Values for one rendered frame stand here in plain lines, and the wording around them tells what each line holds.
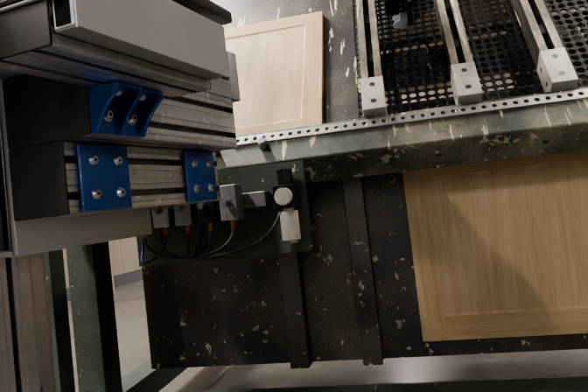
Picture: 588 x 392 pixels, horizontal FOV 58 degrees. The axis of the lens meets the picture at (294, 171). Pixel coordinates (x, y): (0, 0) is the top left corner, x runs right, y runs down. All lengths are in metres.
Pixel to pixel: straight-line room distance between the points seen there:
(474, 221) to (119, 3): 1.28
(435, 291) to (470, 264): 0.13
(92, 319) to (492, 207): 1.21
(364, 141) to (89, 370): 1.03
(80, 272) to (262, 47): 0.92
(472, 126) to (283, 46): 0.72
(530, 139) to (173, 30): 1.02
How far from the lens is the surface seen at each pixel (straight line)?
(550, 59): 1.55
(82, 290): 1.71
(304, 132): 1.45
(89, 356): 1.74
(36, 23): 0.54
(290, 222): 1.34
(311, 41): 1.79
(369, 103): 1.45
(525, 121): 1.42
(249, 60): 1.81
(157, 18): 0.60
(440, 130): 1.40
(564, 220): 1.68
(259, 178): 1.42
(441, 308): 1.66
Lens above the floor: 0.71
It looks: 3 degrees up
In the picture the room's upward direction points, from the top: 6 degrees counter-clockwise
